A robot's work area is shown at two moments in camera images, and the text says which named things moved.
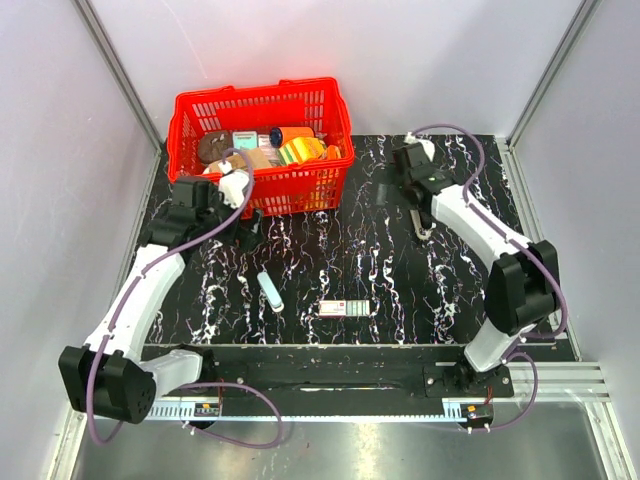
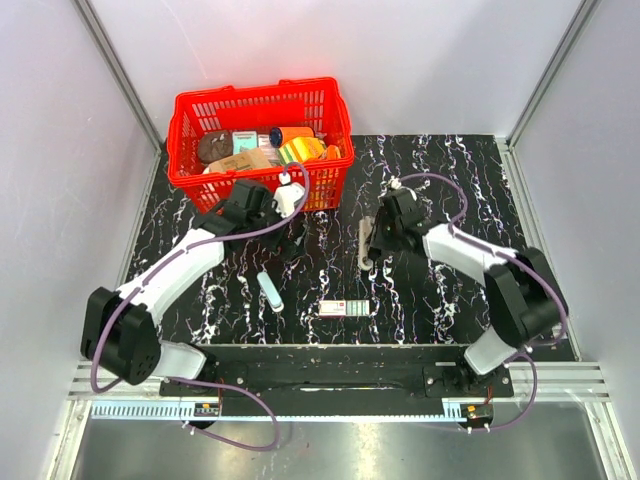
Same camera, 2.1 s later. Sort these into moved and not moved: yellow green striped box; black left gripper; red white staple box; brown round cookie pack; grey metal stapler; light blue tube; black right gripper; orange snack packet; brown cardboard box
Moved: black right gripper; black left gripper; grey metal stapler
Not moved: red white staple box; brown round cookie pack; brown cardboard box; yellow green striped box; light blue tube; orange snack packet
